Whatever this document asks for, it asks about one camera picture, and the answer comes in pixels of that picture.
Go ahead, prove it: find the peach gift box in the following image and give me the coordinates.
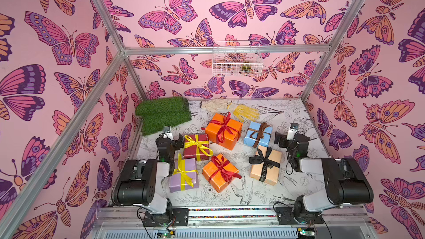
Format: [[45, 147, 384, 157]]
[[249, 144, 283, 187]]

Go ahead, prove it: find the brown ribbon bow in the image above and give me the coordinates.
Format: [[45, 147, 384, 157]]
[[247, 122, 272, 148]]

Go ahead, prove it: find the light blue gift box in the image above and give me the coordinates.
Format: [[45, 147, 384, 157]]
[[243, 121, 273, 149]]

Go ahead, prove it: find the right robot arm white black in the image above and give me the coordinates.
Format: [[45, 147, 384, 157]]
[[274, 132, 374, 217]]

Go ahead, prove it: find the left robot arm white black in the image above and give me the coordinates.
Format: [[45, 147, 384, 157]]
[[111, 135, 184, 218]]

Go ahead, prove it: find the yellow ribbon on purple box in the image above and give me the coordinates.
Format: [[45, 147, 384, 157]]
[[172, 153, 199, 188]]

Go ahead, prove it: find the purple gift box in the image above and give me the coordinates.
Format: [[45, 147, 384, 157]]
[[168, 157, 200, 194]]

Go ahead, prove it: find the yellow ribbon on red box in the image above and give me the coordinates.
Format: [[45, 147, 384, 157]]
[[183, 134, 214, 162]]

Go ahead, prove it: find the red ribbon on back box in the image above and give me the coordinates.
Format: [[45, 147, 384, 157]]
[[210, 112, 240, 143]]

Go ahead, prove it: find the large orange gift box back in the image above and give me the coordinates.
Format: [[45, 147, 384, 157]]
[[205, 112, 242, 150]]

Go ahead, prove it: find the orange gift box front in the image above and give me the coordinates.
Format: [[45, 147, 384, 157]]
[[202, 154, 242, 193]]

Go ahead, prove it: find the red ribbon on front box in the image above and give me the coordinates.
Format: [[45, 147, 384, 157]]
[[208, 156, 242, 183]]

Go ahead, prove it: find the green artificial grass mat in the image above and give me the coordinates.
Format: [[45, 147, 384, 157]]
[[135, 97, 192, 136]]

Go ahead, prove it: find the white work glove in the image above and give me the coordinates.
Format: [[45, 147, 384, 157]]
[[201, 98, 231, 114]]

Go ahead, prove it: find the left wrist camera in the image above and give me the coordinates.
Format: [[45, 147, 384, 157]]
[[163, 126, 174, 140]]

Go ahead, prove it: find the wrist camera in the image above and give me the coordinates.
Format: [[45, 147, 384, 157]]
[[163, 126, 174, 140], [287, 123, 299, 141]]

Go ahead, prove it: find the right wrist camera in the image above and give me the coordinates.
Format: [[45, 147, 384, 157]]
[[287, 123, 299, 141]]

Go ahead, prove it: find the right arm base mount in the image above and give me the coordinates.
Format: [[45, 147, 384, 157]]
[[274, 205, 324, 225]]

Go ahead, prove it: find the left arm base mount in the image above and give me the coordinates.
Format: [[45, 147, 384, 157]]
[[143, 208, 189, 227]]

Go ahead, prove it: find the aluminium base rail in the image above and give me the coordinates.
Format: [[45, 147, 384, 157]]
[[89, 204, 378, 239]]

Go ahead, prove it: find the white wire basket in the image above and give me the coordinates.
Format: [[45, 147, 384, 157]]
[[211, 45, 263, 77]]

